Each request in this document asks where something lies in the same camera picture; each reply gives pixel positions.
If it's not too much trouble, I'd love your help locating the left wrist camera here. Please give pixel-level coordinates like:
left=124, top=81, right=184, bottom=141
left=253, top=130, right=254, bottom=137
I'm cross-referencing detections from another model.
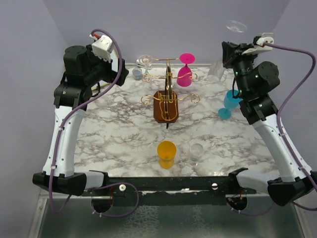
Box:
left=90, top=34, right=114, bottom=62

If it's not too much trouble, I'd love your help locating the orange plastic wine glass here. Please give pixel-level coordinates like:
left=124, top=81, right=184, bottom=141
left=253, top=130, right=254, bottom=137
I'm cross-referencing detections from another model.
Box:
left=157, top=141, right=177, bottom=169

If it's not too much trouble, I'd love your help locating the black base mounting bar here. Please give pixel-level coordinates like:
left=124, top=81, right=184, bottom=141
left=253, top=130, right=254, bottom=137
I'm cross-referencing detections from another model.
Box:
left=82, top=176, right=256, bottom=206

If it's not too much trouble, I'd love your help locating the short clear glass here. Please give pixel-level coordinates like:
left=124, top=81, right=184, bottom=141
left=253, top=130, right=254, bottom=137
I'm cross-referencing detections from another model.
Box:
left=188, top=143, right=204, bottom=166

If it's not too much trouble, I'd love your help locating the small framed whiteboard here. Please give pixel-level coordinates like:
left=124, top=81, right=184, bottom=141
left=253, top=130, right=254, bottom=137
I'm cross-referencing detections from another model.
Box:
left=101, top=52, right=118, bottom=83

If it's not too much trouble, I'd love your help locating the clear champagne flute glass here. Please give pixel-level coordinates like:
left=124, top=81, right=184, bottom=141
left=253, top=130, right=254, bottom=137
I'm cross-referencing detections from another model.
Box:
left=139, top=55, right=155, bottom=82

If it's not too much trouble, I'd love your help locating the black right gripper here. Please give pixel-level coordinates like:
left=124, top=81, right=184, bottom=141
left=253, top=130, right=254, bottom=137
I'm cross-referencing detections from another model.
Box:
left=220, top=42, right=258, bottom=97

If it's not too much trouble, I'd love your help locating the small jar of paper clips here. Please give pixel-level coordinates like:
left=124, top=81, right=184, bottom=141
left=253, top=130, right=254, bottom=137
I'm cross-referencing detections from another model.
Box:
left=132, top=67, right=143, bottom=80

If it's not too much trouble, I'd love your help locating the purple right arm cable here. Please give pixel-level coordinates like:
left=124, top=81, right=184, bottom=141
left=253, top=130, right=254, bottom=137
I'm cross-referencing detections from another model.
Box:
left=232, top=41, right=317, bottom=216

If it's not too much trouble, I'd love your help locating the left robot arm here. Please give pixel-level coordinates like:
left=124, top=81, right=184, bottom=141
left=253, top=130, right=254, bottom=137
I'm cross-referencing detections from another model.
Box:
left=32, top=45, right=129, bottom=196

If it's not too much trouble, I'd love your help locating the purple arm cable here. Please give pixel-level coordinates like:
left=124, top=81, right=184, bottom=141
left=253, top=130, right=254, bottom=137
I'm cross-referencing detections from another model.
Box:
left=48, top=28, right=140, bottom=219
left=232, top=41, right=317, bottom=216

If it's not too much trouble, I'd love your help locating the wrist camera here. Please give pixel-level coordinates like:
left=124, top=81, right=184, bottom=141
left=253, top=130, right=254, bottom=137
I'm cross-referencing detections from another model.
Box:
left=90, top=34, right=114, bottom=62
left=242, top=33, right=274, bottom=55

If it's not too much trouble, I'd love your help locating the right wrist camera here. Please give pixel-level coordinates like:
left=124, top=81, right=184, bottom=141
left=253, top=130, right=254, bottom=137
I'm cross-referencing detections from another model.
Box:
left=242, top=33, right=274, bottom=55

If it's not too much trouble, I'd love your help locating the pink plastic wine glass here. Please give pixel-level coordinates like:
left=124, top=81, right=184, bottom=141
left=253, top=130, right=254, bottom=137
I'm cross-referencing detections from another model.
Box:
left=176, top=53, right=195, bottom=87

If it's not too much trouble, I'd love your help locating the blue plastic wine glass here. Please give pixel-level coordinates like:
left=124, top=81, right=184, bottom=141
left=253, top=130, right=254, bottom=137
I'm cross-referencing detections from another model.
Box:
left=218, top=90, right=242, bottom=119

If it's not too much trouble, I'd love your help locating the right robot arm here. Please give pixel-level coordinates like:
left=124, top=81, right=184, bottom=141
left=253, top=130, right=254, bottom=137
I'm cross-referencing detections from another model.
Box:
left=221, top=42, right=317, bottom=206

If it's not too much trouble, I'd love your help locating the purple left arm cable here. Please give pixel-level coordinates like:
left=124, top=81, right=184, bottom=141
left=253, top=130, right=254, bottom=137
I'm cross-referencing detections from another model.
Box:
left=48, top=28, right=140, bottom=219

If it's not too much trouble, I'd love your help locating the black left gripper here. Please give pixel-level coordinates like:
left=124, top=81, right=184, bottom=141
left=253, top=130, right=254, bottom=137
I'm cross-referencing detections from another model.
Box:
left=83, top=44, right=128, bottom=86

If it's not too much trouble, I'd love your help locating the gold and black glass rack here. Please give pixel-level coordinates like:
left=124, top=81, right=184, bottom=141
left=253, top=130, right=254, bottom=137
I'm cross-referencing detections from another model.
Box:
left=141, top=59, right=201, bottom=128

